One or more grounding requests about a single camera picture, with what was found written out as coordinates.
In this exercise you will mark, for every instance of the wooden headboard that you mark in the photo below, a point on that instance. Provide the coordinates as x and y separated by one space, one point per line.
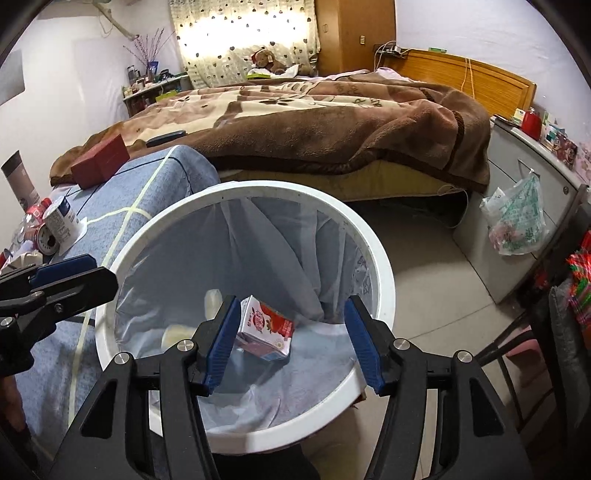
485 83

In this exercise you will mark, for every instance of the dotted curtain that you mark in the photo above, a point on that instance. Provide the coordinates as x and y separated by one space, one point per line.
240 32

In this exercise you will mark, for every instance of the wooden wardrobe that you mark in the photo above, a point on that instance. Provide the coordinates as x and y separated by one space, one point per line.
355 32

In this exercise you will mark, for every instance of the white cup with blue label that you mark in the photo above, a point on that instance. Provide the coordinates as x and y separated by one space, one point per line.
60 219

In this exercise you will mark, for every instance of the brown teddy bear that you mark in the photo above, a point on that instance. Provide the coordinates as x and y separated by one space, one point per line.
270 60

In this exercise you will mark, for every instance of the green printed plastic bag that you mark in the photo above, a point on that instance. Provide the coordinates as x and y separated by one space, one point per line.
517 217

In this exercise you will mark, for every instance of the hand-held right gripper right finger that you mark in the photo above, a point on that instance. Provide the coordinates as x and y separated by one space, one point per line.
364 346

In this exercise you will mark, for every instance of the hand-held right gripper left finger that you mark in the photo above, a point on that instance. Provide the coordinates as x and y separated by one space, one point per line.
220 344

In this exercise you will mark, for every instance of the red can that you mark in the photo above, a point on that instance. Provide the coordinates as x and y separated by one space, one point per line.
34 213

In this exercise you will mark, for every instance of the white paper packet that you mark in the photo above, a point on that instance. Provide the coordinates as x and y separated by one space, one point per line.
24 261

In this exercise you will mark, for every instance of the cluttered shelf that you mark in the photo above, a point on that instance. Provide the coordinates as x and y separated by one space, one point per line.
152 92

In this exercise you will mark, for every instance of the cream plastic piece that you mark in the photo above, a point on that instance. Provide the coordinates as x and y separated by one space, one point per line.
178 334
211 302

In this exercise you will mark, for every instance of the white round trash bin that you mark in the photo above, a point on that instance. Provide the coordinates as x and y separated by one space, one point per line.
258 189

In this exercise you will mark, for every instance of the translucent bin liner bag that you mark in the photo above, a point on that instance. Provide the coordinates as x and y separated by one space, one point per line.
286 240

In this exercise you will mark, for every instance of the red bottle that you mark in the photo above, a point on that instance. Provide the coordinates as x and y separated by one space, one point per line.
531 124

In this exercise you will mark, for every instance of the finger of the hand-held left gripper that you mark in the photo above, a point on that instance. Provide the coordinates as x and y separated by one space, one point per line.
64 267
83 288

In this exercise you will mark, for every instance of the black chair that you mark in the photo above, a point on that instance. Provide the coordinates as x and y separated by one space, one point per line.
568 350

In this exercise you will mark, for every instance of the white wall pipe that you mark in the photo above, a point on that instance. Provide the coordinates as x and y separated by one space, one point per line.
113 18

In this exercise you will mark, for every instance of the dark red box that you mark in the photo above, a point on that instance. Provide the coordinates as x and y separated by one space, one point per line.
99 161

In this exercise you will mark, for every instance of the red printed box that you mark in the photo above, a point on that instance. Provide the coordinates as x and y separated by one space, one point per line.
565 148

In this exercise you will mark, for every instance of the bed base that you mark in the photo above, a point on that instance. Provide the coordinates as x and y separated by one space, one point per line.
369 184

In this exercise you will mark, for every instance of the red and white milk carton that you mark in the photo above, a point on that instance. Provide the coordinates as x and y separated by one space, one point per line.
265 325

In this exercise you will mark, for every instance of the brown tumbler cup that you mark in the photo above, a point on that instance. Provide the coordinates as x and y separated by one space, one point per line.
21 180

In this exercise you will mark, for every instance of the colourful striped cloth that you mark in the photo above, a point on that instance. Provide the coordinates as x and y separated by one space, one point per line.
581 277

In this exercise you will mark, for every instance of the green book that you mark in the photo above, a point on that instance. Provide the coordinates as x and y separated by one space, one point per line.
258 73

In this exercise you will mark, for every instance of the grey bedside cabinet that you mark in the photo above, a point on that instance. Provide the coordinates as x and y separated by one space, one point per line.
508 161

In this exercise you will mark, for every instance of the dried flower branches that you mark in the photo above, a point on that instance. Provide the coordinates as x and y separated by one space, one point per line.
147 46

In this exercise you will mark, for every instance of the brown patterned blanket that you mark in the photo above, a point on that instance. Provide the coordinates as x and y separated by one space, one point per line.
300 124

